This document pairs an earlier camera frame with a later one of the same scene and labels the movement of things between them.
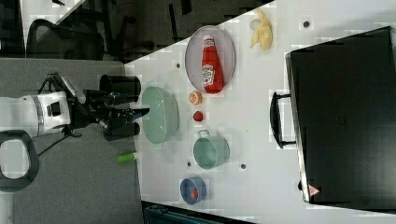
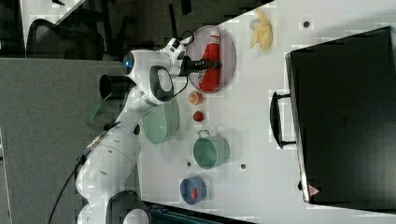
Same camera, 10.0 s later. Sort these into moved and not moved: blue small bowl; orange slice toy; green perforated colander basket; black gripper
Moved: black gripper
Not moved: green perforated colander basket; blue small bowl; orange slice toy
